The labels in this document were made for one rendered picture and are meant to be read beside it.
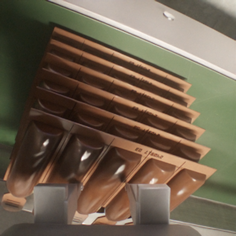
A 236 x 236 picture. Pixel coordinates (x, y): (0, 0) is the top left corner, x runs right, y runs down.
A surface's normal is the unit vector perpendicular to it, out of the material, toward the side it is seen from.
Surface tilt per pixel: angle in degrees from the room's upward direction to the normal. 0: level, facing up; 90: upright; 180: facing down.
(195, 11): 0
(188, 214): 90
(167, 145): 90
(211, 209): 90
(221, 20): 0
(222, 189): 2
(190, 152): 90
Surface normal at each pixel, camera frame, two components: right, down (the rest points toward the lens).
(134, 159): 0.44, -0.66
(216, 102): 0.01, 0.69
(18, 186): -0.19, 0.59
